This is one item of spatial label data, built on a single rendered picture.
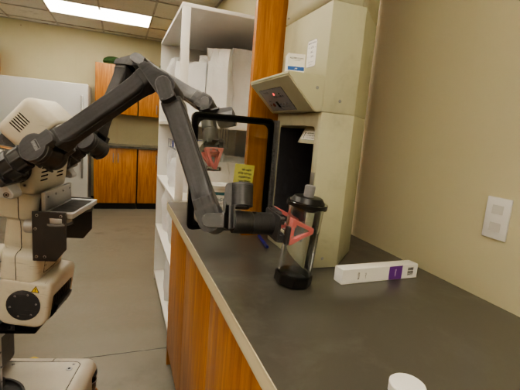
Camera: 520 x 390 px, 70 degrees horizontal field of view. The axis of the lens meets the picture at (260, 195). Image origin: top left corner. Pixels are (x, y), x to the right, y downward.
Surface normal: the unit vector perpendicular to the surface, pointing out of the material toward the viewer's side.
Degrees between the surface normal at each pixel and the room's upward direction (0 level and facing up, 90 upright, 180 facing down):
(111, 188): 90
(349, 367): 0
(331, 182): 90
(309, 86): 90
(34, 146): 70
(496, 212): 90
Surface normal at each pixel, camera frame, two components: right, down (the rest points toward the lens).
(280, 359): 0.08, -0.98
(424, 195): -0.93, -0.02
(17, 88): 0.35, 0.18
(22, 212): 0.12, 0.18
